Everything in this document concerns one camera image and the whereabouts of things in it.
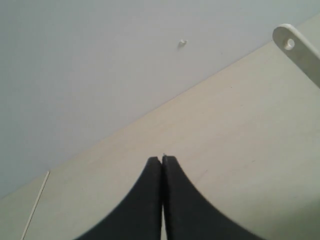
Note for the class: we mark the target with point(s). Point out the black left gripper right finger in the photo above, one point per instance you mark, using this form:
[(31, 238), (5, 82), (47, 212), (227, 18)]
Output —
[(188, 215)]

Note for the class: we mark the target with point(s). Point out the white wall plug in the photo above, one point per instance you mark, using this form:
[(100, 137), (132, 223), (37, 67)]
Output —
[(182, 43)]

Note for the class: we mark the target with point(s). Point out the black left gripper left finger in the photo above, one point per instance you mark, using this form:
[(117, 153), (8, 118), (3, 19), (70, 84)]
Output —
[(139, 215)]

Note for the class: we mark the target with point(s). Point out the wooden paint brush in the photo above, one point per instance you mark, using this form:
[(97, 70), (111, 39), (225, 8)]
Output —
[(299, 50)]

